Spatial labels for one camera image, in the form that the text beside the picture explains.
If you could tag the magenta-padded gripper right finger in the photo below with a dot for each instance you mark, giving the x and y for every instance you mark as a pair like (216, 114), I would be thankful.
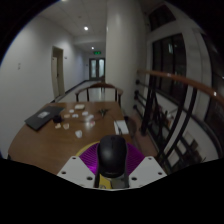
(146, 170)

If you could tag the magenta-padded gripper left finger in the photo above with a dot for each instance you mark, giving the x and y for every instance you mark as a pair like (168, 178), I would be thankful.
(75, 170)

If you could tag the black computer mouse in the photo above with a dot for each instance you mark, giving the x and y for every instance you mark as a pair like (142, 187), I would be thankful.
(112, 155)

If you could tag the small white sticker card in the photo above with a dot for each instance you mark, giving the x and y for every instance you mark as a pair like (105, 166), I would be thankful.
(71, 110)
(85, 113)
(90, 117)
(78, 134)
(66, 126)
(75, 115)
(92, 123)
(58, 126)
(67, 116)

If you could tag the black closed laptop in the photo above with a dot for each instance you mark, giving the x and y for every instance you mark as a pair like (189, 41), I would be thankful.
(43, 117)

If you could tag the small white box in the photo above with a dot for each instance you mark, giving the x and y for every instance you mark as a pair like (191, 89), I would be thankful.
(79, 106)

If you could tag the small black tangled item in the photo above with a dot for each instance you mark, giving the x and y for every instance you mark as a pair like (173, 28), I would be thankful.
(103, 112)

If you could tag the black railing with wooden handrail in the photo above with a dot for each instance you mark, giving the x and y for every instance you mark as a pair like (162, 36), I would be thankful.
(180, 100)

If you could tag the wooden armchair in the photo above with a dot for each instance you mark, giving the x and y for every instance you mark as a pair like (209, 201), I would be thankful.
(100, 87)

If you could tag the white side door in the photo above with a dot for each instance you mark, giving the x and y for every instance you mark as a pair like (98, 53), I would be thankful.
(58, 73)

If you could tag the glass double door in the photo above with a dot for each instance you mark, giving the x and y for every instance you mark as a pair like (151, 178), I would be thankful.
(97, 68)

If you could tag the dark framed window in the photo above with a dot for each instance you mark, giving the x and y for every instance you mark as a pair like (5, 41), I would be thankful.
(166, 60)

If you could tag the green exit sign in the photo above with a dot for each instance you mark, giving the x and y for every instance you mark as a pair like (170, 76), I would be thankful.
(97, 52)

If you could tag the round ceiling light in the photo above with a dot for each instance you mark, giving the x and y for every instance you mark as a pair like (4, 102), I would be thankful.
(86, 28)
(93, 48)

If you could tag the white wall switch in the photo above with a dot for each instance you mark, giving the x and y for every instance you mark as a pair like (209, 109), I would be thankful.
(19, 66)

